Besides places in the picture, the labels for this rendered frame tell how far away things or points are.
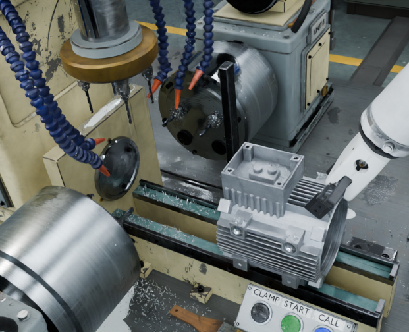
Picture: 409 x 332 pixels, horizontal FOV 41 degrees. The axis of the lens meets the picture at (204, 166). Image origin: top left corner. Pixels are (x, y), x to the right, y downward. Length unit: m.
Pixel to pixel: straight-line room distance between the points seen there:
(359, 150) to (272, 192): 0.24
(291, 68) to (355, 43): 2.53
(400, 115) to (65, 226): 0.54
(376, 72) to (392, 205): 2.14
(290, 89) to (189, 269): 0.54
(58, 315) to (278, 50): 0.83
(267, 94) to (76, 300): 0.69
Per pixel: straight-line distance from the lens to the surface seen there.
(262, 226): 0.99
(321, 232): 0.95
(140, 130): 1.29
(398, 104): 0.72
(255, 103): 1.29
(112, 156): 1.21
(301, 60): 1.47
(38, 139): 1.22
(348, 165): 0.78
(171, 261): 1.23
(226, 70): 1.08
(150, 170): 1.37
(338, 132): 1.67
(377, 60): 3.66
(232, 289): 1.18
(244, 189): 0.98
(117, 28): 1.00
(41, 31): 1.19
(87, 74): 0.99
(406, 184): 1.51
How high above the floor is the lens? 1.77
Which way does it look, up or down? 39 degrees down
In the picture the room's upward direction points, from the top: 7 degrees counter-clockwise
